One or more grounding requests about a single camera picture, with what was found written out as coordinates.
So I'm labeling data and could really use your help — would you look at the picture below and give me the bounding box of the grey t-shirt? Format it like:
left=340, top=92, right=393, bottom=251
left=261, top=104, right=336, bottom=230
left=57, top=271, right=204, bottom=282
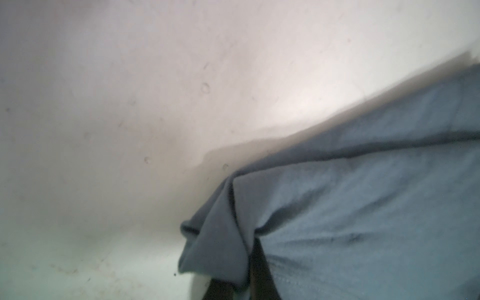
left=178, top=66, right=480, bottom=300

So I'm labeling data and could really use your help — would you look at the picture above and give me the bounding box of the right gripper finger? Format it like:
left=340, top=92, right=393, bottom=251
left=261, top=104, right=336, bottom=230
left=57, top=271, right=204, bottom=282
left=202, top=239, right=281, bottom=300

